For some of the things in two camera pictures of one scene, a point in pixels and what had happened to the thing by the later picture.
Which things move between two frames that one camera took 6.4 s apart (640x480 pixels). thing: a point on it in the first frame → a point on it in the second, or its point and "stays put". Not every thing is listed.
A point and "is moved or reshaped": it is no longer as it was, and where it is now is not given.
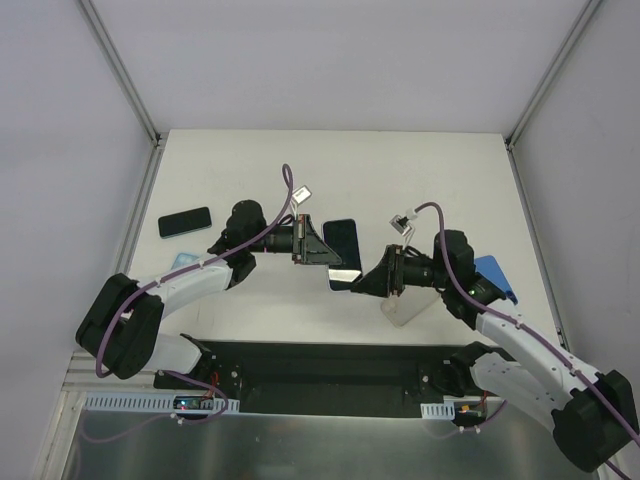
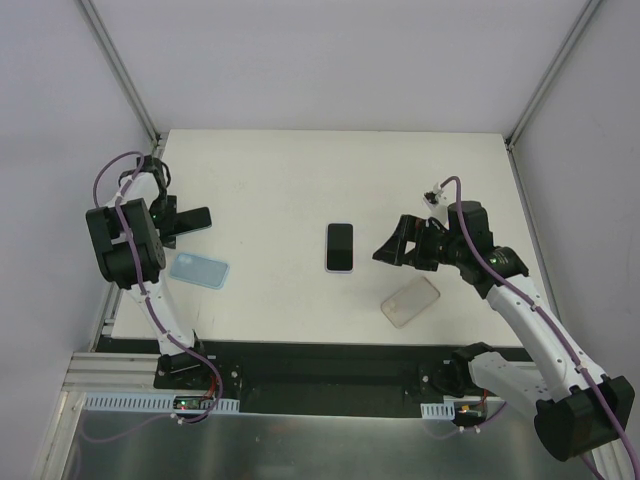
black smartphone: [341, 236] is moved or reshaped
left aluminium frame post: [122, 73] stays put
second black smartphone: [184, 222] stays put
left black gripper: [301, 239] → [170, 218]
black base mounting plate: [313, 378] stays put
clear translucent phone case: [414, 299] stays put
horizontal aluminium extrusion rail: [83, 376] stays put
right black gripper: [394, 270] → [425, 245]
